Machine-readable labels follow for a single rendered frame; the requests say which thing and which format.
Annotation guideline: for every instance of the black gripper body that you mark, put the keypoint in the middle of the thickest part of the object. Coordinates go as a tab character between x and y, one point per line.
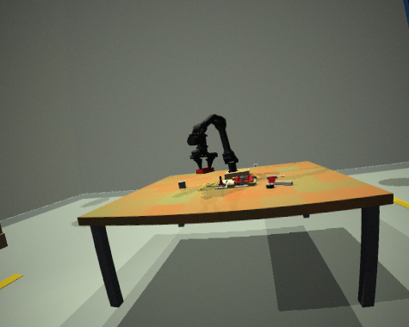
207	154

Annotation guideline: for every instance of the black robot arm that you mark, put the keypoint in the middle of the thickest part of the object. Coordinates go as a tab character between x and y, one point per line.
198	137

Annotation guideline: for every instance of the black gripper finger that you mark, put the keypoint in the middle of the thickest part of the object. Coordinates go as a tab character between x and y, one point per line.
210	161
199	162

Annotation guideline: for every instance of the white flat plate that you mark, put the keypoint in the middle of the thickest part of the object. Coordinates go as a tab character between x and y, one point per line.
230	183

